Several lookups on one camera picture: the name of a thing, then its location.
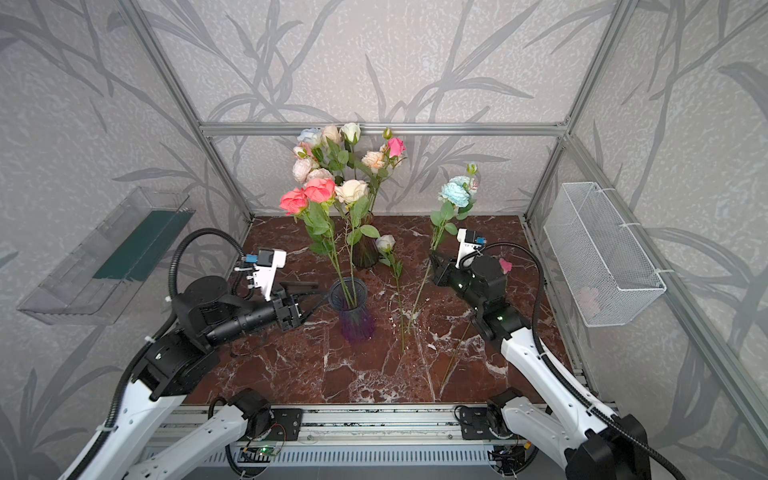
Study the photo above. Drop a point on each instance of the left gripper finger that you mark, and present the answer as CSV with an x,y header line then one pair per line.
x,y
315,306
299,287

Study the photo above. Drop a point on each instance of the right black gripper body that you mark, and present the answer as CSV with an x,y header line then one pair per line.
x,y
444,271

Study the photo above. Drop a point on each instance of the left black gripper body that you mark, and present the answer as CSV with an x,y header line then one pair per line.
x,y
288,308

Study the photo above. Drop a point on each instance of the blue purple glass vase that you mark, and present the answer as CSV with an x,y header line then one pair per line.
x,y
354,312

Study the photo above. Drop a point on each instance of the red smoky glass vase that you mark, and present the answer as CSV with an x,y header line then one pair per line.
x,y
365,254

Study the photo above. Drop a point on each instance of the coral pink rose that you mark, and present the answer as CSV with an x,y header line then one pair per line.
x,y
319,190
294,204

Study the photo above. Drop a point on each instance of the light blue peony spray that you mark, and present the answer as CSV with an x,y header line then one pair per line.
x,y
456,199

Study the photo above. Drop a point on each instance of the white blue rose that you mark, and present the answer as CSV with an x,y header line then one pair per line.
x,y
310,137

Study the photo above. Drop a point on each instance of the magenta pink rose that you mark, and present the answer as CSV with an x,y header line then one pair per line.
x,y
395,147

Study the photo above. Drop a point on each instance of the cream peach rose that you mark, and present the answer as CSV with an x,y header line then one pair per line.
x,y
331,134

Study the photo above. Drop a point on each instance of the pale pink peony spray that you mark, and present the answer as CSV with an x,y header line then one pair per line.
x,y
306,169

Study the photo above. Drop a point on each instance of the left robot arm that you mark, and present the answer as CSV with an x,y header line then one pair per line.
x,y
208,314

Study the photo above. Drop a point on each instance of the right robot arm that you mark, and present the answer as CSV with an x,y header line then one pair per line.
x,y
585,437

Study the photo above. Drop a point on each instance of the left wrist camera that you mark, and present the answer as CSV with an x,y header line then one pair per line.
x,y
261,269

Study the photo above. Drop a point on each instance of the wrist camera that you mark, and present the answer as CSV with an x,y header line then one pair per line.
x,y
469,242
261,269

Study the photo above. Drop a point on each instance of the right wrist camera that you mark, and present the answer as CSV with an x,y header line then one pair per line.
x,y
469,242

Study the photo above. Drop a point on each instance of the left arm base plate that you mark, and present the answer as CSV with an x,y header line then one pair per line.
x,y
278,425

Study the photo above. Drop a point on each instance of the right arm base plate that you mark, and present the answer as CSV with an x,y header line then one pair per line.
x,y
481,423

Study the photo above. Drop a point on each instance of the white wire mesh basket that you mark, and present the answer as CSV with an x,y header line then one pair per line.
x,y
609,275

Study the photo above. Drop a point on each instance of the aluminium frame rail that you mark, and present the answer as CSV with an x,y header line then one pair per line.
x,y
534,129

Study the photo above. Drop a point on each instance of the clear plastic wall tray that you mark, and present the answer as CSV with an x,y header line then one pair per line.
x,y
96,282

